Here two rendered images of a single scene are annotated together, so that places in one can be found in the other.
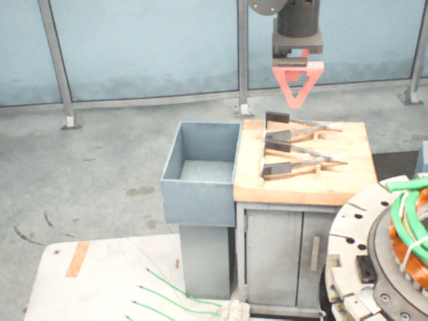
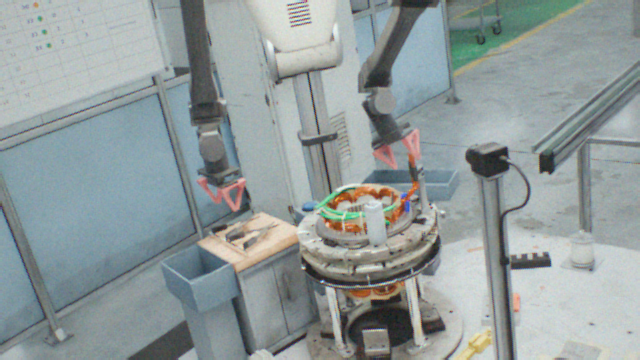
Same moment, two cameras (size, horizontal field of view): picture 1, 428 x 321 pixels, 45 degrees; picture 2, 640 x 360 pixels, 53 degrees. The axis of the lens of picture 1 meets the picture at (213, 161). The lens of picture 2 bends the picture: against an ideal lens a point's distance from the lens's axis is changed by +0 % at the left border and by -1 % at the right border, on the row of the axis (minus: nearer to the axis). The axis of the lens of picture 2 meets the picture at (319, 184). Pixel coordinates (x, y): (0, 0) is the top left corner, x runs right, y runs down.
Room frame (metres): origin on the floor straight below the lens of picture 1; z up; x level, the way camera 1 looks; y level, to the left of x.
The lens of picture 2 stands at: (-0.57, 0.70, 1.74)
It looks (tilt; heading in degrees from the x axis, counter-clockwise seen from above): 22 degrees down; 318
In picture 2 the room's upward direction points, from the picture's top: 11 degrees counter-clockwise
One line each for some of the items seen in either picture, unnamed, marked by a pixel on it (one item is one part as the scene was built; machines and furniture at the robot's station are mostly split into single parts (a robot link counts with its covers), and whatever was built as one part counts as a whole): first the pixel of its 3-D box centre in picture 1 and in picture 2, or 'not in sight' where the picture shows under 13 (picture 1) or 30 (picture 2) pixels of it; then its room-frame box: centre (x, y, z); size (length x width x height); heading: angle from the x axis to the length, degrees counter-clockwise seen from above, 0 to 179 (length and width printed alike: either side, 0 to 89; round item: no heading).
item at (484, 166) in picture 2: not in sight; (483, 158); (-0.07, -0.09, 1.37); 0.06 x 0.04 x 0.04; 157
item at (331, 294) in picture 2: not in sight; (335, 313); (0.40, -0.16, 0.91); 0.02 x 0.02 x 0.21
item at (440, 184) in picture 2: not in sight; (414, 223); (0.48, -0.58, 0.92); 0.25 x 0.11 x 0.28; 19
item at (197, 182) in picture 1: (208, 217); (209, 313); (0.66, 0.01, 0.92); 0.17 x 0.11 x 0.28; 171
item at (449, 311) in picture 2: not in sight; (383, 327); (0.38, -0.28, 0.80); 0.39 x 0.39 x 0.01
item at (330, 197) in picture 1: (303, 158); (250, 240); (0.64, -0.14, 1.05); 0.20 x 0.19 x 0.02; 81
